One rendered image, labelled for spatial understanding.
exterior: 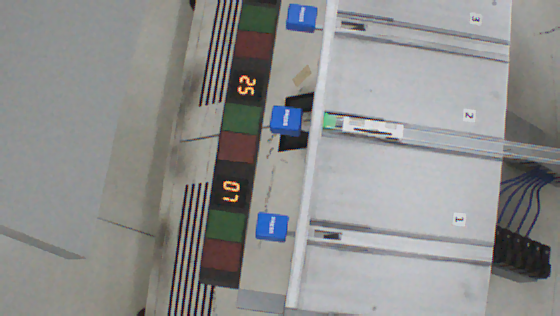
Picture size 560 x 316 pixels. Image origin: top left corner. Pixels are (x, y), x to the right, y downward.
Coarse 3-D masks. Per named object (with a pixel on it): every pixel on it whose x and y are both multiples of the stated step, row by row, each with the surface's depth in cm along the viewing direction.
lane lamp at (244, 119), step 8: (232, 104) 119; (240, 104) 119; (232, 112) 119; (240, 112) 119; (248, 112) 119; (256, 112) 119; (224, 120) 118; (232, 120) 118; (240, 120) 118; (248, 120) 118; (256, 120) 118; (224, 128) 118; (232, 128) 118; (240, 128) 118; (248, 128) 118; (256, 128) 118
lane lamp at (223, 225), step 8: (216, 216) 116; (224, 216) 116; (232, 216) 116; (240, 216) 116; (208, 224) 116; (216, 224) 116; (224, 224) 116; (232, 224) 116; (240, 224) 116; (208, 232) 115; (216, 232) 115; (224, 232) 115; (232, 232) 115; (240, 232) 115; (232, 240) 115; (240, 240) 115
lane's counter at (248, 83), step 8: (240, 72) 120; (248, 72) 120; (232, 80) 119; (240, 80) 120; (248, 80) 120; (256, 80) 120; (232, 88) 119; (240, 88) 119; (248, 88) 119; (256, 88) 119; (232, 96) 119; (240, 96) 119; (248, 96) 119; (256, 96) 119
